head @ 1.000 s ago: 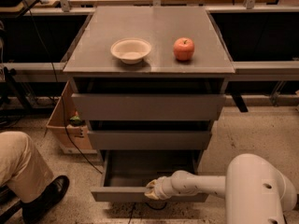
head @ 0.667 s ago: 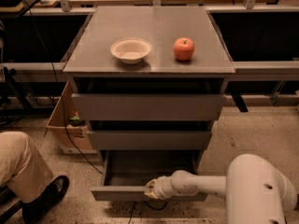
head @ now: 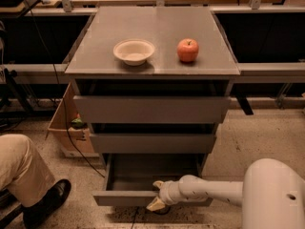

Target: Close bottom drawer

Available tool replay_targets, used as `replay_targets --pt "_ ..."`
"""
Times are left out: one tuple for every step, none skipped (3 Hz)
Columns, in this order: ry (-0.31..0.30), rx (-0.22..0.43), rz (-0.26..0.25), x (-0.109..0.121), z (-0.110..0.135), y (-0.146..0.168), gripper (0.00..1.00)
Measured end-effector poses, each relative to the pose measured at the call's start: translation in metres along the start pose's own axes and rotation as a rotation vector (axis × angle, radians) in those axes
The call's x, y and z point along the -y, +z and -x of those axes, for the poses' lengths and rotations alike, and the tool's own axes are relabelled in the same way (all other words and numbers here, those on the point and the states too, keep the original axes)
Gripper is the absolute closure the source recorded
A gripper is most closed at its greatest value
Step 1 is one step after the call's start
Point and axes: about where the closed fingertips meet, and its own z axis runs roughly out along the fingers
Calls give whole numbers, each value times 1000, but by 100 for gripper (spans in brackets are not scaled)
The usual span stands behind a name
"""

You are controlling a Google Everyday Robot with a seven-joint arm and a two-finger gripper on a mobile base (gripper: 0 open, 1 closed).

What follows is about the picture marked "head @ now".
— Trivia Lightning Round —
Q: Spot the beige trouser leg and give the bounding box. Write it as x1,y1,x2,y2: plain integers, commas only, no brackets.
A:
0,134,55,207

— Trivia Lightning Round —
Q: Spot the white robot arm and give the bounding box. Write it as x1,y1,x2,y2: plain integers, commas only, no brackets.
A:
147,158,305,229

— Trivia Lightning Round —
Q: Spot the cardboard box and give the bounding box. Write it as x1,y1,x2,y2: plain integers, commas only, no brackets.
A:
48,84,98,157

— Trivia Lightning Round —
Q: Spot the grey drawer cabinet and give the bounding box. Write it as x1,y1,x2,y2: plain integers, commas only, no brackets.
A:
65,6,241,164

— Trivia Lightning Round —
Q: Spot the grey drawer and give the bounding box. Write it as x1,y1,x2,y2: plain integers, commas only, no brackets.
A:
92,154,207,207
90,123,215,154
73,79,230,124

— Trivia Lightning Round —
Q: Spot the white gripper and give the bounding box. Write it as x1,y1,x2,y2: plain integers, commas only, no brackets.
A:
147,180,183,212

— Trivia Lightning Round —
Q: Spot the white paper bowl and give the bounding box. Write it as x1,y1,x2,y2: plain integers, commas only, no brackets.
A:
113,39,155,66

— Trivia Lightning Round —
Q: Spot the grey middle drawer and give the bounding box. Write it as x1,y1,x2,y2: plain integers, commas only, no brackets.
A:
90,123,215,154

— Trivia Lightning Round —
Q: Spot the red apple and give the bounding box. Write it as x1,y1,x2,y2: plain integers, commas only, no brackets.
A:
176,38,199,63

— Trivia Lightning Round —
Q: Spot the green object in box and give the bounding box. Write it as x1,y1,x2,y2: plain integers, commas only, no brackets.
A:
71,114,85,129

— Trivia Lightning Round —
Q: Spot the grey top drawer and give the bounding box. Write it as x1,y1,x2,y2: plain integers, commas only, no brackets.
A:
73,79,230,124

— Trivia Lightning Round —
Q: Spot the grey bottom drawer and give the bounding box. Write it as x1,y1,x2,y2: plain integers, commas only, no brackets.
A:
92,154,207,207

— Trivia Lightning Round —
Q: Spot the black leather shoe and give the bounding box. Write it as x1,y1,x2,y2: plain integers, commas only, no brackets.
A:
0,178,72,229

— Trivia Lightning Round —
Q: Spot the black floor cable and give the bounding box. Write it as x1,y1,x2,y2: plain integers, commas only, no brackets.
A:
18,0,141,229

